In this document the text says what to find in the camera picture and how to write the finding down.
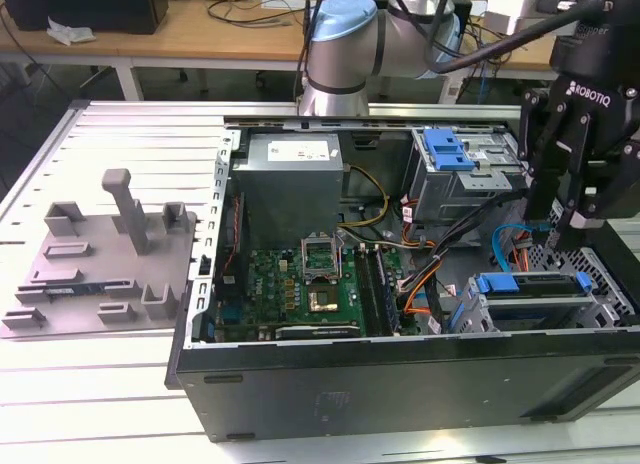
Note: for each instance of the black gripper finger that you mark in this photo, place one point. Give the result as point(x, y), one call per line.
point(545, 149)
point(615, 189)

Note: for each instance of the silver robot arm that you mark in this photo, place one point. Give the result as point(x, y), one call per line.
point(345, 54)

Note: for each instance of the grey metal disk bay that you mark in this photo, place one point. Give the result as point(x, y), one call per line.
point(607, 314)

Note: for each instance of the blue drive cage latch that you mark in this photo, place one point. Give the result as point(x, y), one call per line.
point(445, 151)

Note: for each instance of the grey metal drive cage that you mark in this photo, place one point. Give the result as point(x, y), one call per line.
point(440, 194)

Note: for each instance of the RAM stick in slot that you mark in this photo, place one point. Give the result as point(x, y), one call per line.
point(386, 289)

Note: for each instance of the grey power supply unit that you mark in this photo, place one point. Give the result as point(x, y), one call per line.
point(285, 199)

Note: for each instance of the CPU socket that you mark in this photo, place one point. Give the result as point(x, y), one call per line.
point(324, 300)

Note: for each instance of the black open PC case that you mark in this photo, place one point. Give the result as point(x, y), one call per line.
point(400, 394)

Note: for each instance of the black graphics card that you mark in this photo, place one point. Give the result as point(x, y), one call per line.
point(320, 331)

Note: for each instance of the green motherboard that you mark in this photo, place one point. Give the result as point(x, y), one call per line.
point(270, 284)

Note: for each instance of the wooden desk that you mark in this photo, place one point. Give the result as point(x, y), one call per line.
point(225, 39)

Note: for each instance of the large black box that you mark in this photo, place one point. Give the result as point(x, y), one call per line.
point(100, 9)

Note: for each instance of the grey parts rack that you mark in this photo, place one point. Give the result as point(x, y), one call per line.
point(90, 264)

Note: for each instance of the crumpled white tissue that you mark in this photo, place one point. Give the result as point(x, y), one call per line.
point(70, 34)

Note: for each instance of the RAM stick with blue label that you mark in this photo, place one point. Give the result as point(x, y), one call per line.
point(75, 289)

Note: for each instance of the white camera box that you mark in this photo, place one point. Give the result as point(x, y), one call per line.
point(515, 9)

